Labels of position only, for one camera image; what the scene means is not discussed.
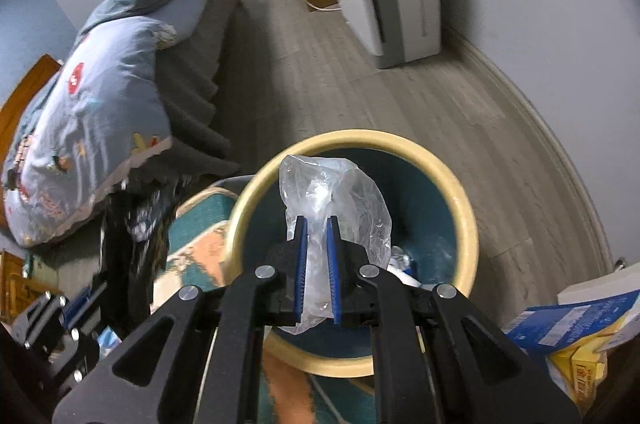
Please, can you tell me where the wooden stool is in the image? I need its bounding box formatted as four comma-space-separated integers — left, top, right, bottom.
0, 250, 61, 324

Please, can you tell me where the teal orange patterned cushion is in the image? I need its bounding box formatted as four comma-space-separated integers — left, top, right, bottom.
151, 186, 376, 423

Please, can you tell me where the wooden bed headboard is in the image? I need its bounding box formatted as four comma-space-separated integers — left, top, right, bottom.
0, 54, 61, 162

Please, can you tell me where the yellow teal trash bin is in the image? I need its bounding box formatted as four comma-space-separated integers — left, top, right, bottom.
221, 129, 480, 379

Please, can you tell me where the blue cartoon duvet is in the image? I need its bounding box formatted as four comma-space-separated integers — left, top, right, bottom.
1, 0, 208, 248

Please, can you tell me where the blue yellow cardboard box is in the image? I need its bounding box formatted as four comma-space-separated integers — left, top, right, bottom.
503, 264, 639, 413

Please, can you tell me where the clear plastic bag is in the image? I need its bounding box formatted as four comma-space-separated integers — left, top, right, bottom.
279, 155, 392, 335

